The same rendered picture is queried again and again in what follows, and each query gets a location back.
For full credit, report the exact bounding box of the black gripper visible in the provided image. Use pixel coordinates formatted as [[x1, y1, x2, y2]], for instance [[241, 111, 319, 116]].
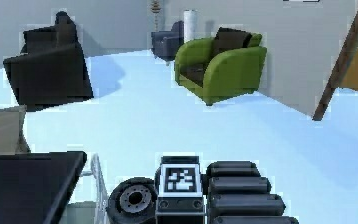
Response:
[[106, 176, 159, 224]]

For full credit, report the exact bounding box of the black armchair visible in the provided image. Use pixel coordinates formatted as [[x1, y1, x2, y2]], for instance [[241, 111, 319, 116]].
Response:
[[2, 11, 95, 112]]

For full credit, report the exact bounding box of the green armchair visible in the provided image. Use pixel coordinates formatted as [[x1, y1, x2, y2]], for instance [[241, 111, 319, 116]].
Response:
[[174, 27, 268, 107]]

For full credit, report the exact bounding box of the dark blue armchair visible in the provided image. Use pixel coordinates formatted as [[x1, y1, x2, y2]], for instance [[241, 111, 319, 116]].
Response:
[[150, 20, 185, 63]]

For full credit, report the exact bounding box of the white cylinder floor lamp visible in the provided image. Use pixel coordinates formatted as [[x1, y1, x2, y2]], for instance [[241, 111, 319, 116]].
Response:
[[183, 9, 198, 44]]

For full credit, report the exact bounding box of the dark brown cushion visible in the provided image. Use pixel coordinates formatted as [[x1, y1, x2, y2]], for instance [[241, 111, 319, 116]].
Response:
[[213, 27, 253, 57]]

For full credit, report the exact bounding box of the striped floor lamp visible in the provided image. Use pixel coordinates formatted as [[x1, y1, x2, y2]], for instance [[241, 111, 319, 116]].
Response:
[[150, 0, 163, 32]]

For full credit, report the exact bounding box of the brown door frame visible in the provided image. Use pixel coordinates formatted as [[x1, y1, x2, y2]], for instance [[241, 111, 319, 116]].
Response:
[[312, 0, 358, 122]]

